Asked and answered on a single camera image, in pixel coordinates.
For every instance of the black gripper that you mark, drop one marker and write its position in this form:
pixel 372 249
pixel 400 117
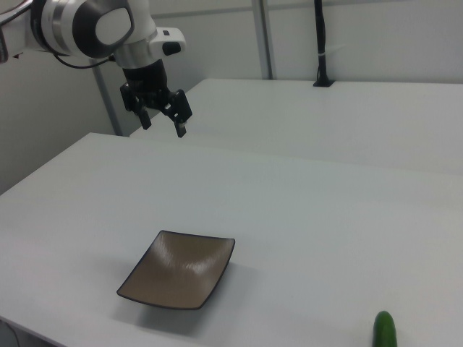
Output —
pixel 146 77

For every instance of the green cucumber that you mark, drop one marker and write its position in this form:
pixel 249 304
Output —
pixel 385 329

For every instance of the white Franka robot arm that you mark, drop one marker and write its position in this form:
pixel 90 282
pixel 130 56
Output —
pixel 65 25

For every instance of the brown square ceramic plate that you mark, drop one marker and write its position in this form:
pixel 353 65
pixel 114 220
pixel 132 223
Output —
pixel 177 274

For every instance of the grey partition post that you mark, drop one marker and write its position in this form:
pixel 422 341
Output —
pixel 262 39

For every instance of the black camera stand white band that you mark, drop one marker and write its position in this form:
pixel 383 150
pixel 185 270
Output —
pixel 321 36

